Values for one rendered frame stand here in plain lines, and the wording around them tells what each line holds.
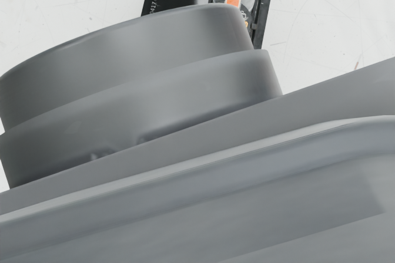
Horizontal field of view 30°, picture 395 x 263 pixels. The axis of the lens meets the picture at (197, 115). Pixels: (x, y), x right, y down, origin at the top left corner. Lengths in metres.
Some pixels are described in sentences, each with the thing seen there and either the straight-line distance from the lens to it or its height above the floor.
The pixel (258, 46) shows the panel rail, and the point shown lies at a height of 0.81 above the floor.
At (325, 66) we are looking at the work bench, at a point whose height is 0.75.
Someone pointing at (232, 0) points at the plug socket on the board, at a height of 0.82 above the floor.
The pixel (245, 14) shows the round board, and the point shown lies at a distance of 0.40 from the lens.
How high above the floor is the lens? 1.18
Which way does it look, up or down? 75 degrees down
